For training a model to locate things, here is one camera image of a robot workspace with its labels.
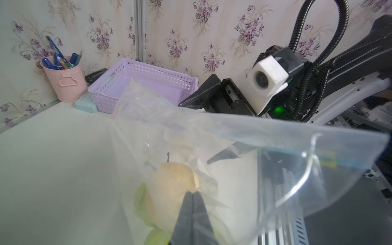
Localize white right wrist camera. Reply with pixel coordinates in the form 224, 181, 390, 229
248, 56, 289, 114

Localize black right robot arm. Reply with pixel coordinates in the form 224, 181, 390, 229
179, 15, 392, 121

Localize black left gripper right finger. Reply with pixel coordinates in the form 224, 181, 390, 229
194, 192, 218, 245

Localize mint green eraser block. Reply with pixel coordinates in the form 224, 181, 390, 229
74, 91, 98, 113

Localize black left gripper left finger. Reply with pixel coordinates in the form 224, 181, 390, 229
170, 192, 194, 245

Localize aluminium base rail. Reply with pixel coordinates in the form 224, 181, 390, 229
256, 165, 392, 245

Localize clear zip-top bag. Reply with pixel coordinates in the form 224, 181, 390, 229
110, 78, 390, 245

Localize beige pear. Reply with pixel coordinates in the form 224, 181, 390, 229
145, 161, 200, 233

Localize green pear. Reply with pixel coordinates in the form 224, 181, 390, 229
144, 228, 170, 245
134, 183, 156, 228

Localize black corrugated right cable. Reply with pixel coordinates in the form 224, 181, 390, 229
287, 0, 350, 122

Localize pink metal pen cup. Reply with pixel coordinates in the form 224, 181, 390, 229
40, 56, 87, 104

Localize blue pen in cup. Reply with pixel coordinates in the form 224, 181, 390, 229
46, 36, 73, 68

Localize purple perforated plastic basket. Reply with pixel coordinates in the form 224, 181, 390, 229
87, 58, 199, 114

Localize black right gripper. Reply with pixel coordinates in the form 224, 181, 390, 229
179, 74, 269, 117

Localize black object behind basket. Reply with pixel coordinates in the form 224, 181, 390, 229
85, 68, 107, 84

